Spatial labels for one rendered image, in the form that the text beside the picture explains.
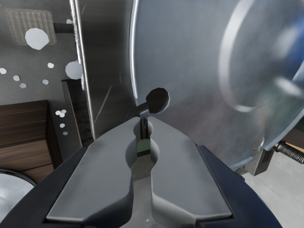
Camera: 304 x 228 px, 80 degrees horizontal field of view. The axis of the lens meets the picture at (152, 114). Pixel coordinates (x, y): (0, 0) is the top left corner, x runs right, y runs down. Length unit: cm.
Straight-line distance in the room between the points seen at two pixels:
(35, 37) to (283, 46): 26
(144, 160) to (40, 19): 56
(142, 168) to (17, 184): 44
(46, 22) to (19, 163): 45
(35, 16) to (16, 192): 55
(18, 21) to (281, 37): 68
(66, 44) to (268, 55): 80
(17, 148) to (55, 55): 43
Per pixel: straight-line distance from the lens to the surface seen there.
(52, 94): 95
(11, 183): 71
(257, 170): 41
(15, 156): 67
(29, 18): 74
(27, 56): 92
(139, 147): 34
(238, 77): 19
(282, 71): 24
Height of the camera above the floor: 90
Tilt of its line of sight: 53 degrees down
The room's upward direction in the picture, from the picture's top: 133 degrees clockwise
